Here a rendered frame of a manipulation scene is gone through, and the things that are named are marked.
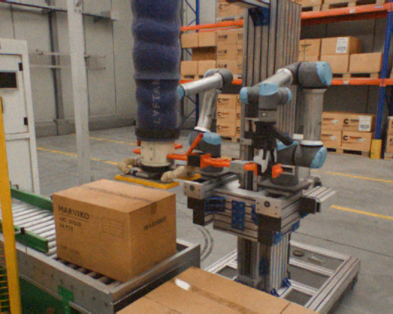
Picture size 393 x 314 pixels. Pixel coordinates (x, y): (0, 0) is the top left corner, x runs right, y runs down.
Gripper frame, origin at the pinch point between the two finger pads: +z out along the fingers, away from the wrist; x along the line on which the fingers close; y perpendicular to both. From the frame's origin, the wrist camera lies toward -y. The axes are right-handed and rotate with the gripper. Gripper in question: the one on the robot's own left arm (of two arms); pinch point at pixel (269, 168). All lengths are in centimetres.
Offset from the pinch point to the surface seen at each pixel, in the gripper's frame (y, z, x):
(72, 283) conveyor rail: 94, 69, 33
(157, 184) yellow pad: 49, 11, 16
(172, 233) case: 67, 52, -18
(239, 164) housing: 12.6, -1.0, 3.7
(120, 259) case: 73, 55, 18
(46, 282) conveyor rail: 118, 77, 32
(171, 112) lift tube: 51, -21, 2
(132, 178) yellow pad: 66, 11, 15
